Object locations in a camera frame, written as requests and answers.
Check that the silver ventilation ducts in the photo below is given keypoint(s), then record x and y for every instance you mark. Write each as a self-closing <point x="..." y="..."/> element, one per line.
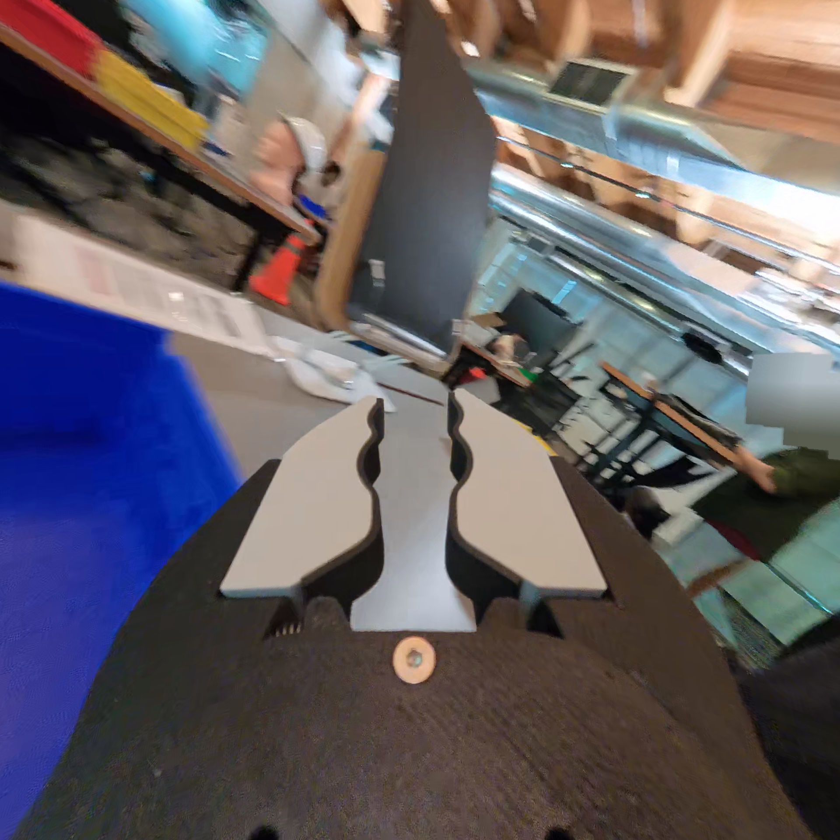
<point x="623" y="216"/>

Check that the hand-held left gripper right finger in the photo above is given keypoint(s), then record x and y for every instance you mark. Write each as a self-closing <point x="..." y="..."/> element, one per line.
<point x="525" y="518"/>

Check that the printed paper sheet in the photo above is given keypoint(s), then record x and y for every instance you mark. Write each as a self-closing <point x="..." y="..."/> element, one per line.
<point x="144" y="289"/>

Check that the white metal stand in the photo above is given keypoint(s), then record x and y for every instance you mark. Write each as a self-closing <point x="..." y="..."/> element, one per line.
<point x="328" y="377"/>

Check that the orange traffic cone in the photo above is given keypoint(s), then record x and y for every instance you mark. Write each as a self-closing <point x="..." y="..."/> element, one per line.
<point x="279" y="269"/>

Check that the black desk wooden edge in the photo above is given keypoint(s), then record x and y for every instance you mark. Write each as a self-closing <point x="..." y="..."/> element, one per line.
<point x="676" y="413"/>

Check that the background workbench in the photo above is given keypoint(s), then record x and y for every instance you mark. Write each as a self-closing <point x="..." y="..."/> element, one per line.
<point x="164" y="138"/>

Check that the blue bin with tag label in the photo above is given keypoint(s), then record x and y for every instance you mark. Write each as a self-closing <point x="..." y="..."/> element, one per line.
<point x="79" y="492"/>

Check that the small yellow box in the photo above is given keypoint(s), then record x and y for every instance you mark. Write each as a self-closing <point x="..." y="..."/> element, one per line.
<point x="151" y="98"/>

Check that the red storage bin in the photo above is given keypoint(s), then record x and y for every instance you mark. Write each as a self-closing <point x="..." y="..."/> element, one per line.
<point x="46" y="33"/>

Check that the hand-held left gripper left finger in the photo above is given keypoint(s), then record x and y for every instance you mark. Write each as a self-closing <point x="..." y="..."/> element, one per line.
<point x="308" y="518"/>

